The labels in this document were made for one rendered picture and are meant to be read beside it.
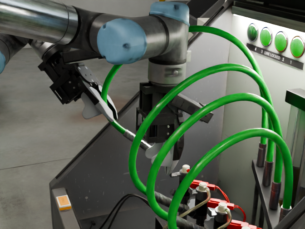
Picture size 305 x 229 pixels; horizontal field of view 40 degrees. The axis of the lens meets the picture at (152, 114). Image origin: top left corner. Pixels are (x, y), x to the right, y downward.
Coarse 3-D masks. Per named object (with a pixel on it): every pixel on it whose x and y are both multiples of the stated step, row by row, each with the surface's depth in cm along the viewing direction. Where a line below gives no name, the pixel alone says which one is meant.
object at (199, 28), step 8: (208, 32) 91; (216, 32) 90; (224, 32) 91; (232, 40) 91; (240, 40) 92; (240, 48) 92; (248, 56) 92; (256, 64) 93; (112, 72) 94; (256, 72) 94; (104, 88) 96; (104, 96) 96; (264, 112) 97; (264, 120) 98; (120, 128) 99; (264, 128) 98; (264, 144) 100
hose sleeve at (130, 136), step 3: (126, 129) 100; (126, 132) 99; (129, 132) 100; (123, 135) 100; (126, 135) 99; (129, 135) 99; (132, 135) 100; (129, 138) 100; (132, 138) 100; (132, 141) 100; (141, 141) 100; (144, 141) 101; (141, 144) 100; (144, 144) 100; (147, 144) 101; (141, 147) 101; (144, 147) 100; (147, 147) 100
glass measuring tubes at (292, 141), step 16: (288, 96) 96; (304, 96) 92; (304, 112) 93; (288, 128) 98; (304, 128) 94; (288, 144) 99; (304, 144) 96; (304, 160) 98; (304, 176) 95; (304, 192) 96
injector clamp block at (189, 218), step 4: (156, 216) 102; (188, 216) 103; (156, 220) 102; (160, 220) 101; (164, 220) 101; (188, 220) 101; (192, 220) 101; (156, 224) 102; (160, 224) 100; (164, 224) 99; (204, 224) 100; (156, 228) 103; (160, 228) 100
